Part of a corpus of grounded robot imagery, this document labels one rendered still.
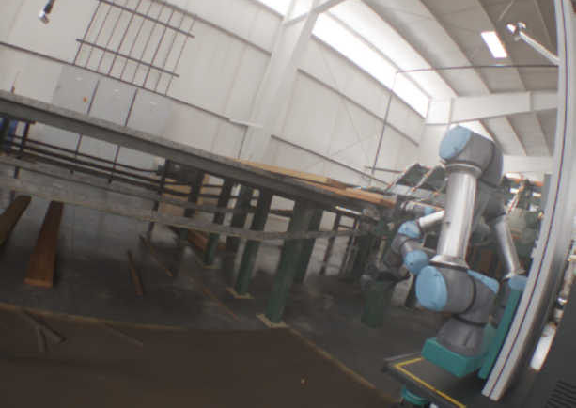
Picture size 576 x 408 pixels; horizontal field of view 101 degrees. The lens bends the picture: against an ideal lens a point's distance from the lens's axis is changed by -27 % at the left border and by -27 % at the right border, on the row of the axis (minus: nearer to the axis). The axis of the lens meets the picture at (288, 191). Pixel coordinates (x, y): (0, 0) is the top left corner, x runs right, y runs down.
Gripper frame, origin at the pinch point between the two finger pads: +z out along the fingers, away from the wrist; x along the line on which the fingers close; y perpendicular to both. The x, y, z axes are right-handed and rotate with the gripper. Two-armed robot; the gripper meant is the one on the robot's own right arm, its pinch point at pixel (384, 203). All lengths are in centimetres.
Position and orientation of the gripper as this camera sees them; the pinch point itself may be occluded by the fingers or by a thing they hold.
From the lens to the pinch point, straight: 184.3
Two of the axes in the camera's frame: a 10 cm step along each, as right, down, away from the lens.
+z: -6.0, -1.6, 7.9
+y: -7.6, -2.2, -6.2
